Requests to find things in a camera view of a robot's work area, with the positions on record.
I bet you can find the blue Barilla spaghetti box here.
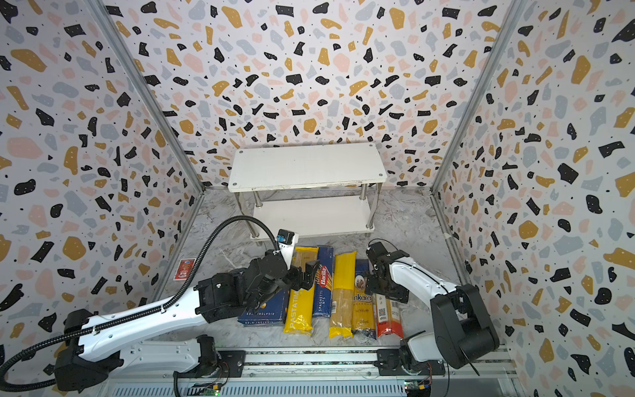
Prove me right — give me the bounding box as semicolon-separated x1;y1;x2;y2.
313;246;335;318

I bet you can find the yellow Pastatime spaghetti bag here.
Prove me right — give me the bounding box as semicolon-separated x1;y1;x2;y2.
284;246;318;336

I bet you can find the black corrugated cable conduit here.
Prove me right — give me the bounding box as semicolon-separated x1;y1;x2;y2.
0;215;281;393

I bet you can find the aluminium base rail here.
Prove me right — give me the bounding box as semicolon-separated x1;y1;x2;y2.
92;341;524;396

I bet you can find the red spaghetti bag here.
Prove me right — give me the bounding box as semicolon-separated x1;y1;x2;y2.
373;294;403;338

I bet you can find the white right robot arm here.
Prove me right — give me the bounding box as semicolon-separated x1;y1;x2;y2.
365;242;500;375

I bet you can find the blue Barilla rigatoni box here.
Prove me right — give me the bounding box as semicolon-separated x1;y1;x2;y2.
237;290;289;327

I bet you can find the white two-tier shelf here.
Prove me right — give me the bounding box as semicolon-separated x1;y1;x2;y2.
228;142;387;238

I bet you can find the blue Ankara spaghetti bag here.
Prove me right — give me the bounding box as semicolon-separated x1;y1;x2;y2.
352;259;376;339

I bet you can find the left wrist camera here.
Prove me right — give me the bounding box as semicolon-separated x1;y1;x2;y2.
277;229;299;269

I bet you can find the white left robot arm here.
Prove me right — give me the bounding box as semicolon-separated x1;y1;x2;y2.
54;253;321;391

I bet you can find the red playing card box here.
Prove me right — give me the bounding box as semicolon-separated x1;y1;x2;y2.
174;258;195;281

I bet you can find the yellow clear spaghetti bag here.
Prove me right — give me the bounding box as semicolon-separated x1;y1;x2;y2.
329;251;357;338

